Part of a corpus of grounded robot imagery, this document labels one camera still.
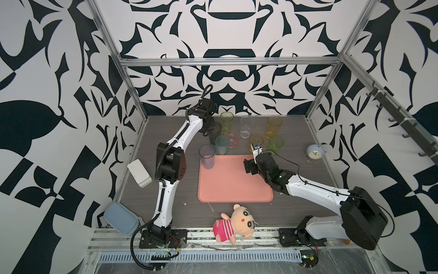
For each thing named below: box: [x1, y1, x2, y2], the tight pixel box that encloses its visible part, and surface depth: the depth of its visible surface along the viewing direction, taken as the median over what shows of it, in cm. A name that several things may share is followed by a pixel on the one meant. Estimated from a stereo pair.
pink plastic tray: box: [197, 154, 274, 203], surface depth 90 cm
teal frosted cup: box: [215, 134, 230, 155], surface depth 99 cm
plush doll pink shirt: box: [212, 203, 259, 245], surface depth 73 cm
